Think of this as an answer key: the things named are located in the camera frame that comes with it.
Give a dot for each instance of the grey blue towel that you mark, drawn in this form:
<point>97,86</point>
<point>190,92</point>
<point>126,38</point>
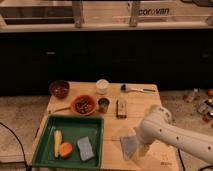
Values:
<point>129,145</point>

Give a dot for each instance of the dark red bowl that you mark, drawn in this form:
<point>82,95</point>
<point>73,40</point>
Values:
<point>59,89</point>

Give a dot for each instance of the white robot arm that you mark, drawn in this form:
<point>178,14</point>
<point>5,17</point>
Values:
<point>156,125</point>

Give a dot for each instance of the green plastic tray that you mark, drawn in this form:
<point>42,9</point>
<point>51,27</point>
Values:
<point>73,128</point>

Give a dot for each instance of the orange fruit toy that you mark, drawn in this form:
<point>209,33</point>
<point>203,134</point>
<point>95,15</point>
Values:
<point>65,149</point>

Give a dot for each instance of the white cup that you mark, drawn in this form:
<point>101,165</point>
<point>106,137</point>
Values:
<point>102,86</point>

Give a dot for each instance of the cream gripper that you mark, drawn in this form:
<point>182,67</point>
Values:
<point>143,149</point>

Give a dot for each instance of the corovan cardboard box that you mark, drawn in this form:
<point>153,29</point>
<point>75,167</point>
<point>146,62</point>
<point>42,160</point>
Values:
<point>147,10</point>

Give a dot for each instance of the orange bowl with handle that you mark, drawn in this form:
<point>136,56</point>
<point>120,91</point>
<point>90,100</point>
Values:
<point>81,105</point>

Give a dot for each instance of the yellow corn cob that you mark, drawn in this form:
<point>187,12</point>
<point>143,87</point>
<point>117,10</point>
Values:
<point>57,142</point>

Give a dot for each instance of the blue grey sponge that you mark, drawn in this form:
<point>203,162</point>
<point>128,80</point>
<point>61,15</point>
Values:
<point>85,149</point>

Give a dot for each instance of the light green cup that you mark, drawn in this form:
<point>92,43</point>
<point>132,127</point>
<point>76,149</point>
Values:
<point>153,107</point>

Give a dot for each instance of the small metal cup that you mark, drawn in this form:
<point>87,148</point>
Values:
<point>103,104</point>

